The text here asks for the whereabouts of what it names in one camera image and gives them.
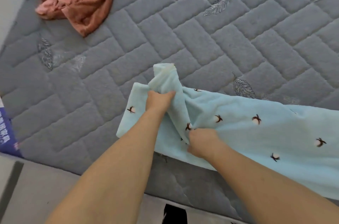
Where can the light blue cotton-print garment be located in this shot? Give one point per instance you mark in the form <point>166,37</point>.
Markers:
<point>275,131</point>

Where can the person's left forearm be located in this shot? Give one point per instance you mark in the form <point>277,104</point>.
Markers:
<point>116,179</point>

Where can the person's right forearm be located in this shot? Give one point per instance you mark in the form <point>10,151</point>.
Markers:
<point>265,189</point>

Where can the grey quilted mattress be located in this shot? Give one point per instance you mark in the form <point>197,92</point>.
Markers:
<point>185,20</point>

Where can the person's left hand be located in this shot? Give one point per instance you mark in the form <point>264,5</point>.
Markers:
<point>159,102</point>

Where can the person's right hand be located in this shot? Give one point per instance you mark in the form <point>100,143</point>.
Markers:
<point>205,144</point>

